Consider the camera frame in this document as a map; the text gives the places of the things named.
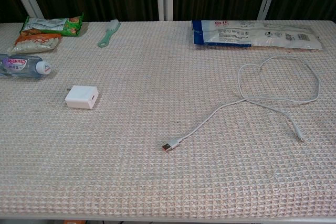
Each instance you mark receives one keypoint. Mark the green cleaning brush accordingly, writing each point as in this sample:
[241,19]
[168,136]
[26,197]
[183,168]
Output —
[106,37]

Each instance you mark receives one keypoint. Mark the white and blue plastic bag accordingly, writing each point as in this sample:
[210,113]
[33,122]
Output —
[262,36]

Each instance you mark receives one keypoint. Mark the green snack packet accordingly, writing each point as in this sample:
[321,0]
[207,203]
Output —
[52,25]

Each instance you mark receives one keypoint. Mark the orange snack packet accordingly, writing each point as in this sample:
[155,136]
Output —
[34,43]

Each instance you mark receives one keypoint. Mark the clear plastic water bottle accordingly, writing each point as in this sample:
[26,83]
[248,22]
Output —
[21,66]

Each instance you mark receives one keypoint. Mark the white USB wall charger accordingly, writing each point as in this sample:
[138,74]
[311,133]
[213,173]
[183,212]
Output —
[80,98]

